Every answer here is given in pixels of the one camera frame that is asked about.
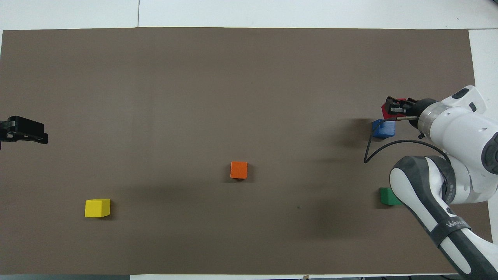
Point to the blue block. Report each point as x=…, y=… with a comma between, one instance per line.
x=383, y=130

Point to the green block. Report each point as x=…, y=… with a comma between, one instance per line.
x=386, y=196

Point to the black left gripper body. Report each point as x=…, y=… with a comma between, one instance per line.
x=4, y=130

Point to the red block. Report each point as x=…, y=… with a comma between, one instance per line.
x=385, y=112

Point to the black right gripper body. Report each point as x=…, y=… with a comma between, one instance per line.
x=418, y=105

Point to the brown table mat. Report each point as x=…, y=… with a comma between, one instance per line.
x=249, y=97

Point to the yellow block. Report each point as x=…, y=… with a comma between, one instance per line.
x=97, y=208

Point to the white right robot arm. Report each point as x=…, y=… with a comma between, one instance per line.
x=459, y=128

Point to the orange block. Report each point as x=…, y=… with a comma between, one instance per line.
x=239, y=170

